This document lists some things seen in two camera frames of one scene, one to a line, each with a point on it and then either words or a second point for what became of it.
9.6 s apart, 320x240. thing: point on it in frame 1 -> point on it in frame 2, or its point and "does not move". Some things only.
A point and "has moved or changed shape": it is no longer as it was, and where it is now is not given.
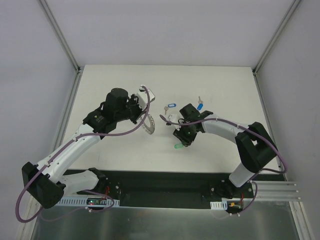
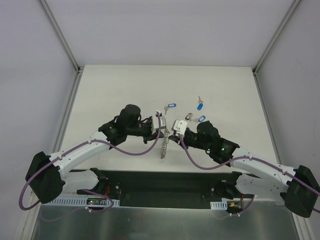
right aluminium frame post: [284, 21] does not move
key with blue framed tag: [169, 105] does not move
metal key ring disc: [149, 130] has moved or changed shape
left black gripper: [136, 110] -> [150, 134]
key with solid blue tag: [200, 104] does not move
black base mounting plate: [169, 189] does not move
